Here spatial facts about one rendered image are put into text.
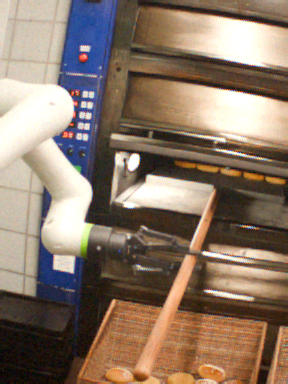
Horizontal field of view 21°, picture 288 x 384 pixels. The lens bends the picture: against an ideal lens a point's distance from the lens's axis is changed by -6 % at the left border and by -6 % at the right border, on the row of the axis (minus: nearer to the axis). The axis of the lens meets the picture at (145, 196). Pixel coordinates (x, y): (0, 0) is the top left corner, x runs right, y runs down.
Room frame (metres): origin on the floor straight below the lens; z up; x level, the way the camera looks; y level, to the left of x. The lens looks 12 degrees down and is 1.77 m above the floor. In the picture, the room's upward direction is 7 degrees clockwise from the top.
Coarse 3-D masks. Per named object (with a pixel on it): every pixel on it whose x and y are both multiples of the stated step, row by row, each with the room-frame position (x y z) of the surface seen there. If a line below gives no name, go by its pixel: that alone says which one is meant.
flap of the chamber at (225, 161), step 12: (120, 144) 2.44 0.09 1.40; (132, 144) 2.43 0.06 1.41; (144, 144) 2.43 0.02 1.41; (168, 156) 2.41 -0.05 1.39; (180, 156) 2.40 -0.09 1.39; (192, 156) 2.40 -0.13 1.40; (204, 156) 2.39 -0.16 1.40; (216, 156) 2.39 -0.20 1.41; (252, 168) 2.37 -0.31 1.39; (264, 168) 2.36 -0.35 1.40; (276, 168) 2.36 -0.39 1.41
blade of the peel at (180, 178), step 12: (156, 168) 3.29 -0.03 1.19; (168, 168) 3.36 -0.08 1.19; (156, 180) 3.03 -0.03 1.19; (168, 180) 3.02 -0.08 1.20; (180, 180) 3.01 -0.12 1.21; (192, 180) 3.17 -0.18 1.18; (204, 180) 3.21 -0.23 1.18; (216, 180) 3.24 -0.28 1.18; (228, 180) 3.28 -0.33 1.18; (240, 180) 3.32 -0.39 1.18; (228, 192) 2.99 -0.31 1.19; (240, 192) 2.98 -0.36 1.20; (252, 192) 2.98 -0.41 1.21; (264, 192) 3.13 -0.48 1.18; (276, 192) 3.17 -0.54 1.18
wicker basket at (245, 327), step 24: (120, 312) 2.55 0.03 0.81; (144, 312) 2.54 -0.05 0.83; (192, 312) 2.52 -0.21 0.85; (96, 336) 2.34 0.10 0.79; (120, 336) 2.53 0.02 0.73; (144, 336) 2.52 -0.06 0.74; (168, 336) 2.51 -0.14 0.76; (192, 336) 2.50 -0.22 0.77; (216, 336) 2.49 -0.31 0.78; (240, 336) 2.48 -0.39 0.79; (264, 336) 2.40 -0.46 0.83; (96, 360) 2.34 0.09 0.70; (168, 360) 2.48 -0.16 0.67; (192, 360) 2.47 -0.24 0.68; (216, 360) 2.46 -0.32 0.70; (240, 360) 2.45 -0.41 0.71
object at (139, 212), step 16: (112, 208) 2.59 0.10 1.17; (128, 208) 2.58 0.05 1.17; (144, 208) 2.58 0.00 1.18; (160, 208) 2.61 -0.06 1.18; (176, 224) 2.55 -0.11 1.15; (192, 224) 2.54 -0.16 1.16; (224, 224) 2.53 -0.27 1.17; (240, 224) 2.53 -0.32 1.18; (256, 224) 2.56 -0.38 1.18; (272, 240) 2.50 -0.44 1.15
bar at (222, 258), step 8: (184, 256) 2.17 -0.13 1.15; (208, 256) 2.16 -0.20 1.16; (216, 256) 2.15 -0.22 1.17; (224, 256) 2.15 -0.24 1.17; (232, 256) 2.15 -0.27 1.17; (240, 256) 2.15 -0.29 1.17; (224, 264) 2.16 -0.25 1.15; (232, 264) 2.15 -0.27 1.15; (240, 264) 2.14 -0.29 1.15; (248, 264) 2.14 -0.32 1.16; (256, 264) 2.13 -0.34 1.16; (264, 264) 2.13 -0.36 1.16; (272, 264) 2.13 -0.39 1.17; (280, 264) 2.13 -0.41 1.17
